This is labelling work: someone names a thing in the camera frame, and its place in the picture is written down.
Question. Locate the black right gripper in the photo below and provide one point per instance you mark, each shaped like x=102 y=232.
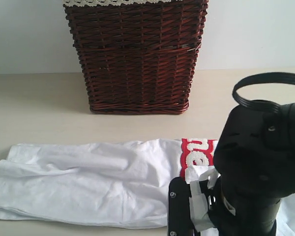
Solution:
x=238 y=214

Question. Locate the white t-shirt with red lettering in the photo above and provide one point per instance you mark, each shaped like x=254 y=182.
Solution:
x=122 y=185

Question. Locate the dark red wicker basket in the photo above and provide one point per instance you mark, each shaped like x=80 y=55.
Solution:
x=138 y=59

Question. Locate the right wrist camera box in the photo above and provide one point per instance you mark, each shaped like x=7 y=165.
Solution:
x=178 y=217

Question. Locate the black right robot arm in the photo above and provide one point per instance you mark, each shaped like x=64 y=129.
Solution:
x=255 y=158

